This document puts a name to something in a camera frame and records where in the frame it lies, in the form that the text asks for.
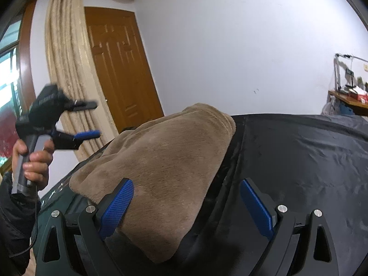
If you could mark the red tissue box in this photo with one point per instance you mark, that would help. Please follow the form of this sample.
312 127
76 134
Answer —
358 94

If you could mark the beige curtain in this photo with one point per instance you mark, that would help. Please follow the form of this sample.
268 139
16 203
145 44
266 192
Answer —
71 66

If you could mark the brown fleece blanket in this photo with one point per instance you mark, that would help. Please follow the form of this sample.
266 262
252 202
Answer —
172 162

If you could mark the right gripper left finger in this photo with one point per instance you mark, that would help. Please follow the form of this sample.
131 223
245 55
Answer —
73 244

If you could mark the person left hand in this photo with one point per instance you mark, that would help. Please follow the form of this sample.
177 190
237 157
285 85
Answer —
37 169

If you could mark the dark bed cover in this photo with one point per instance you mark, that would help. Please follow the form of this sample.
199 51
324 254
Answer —
315 165

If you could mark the window with wooden frame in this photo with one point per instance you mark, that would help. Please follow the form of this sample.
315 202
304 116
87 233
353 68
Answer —
17 89

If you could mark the black sleeved forearm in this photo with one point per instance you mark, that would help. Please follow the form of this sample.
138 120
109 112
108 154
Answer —
18 217

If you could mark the clear plastic bag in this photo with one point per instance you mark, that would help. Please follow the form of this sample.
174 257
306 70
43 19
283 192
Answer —
332 107

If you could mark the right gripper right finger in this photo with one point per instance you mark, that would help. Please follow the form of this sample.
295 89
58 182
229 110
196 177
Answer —
258 206

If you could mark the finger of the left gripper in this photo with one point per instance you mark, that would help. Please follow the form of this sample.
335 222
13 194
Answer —
77 137
82 105

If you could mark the wooden door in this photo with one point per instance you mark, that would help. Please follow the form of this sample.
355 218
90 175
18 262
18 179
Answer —
122 67

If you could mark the wooden desk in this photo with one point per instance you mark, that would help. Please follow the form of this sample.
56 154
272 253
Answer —
358 107

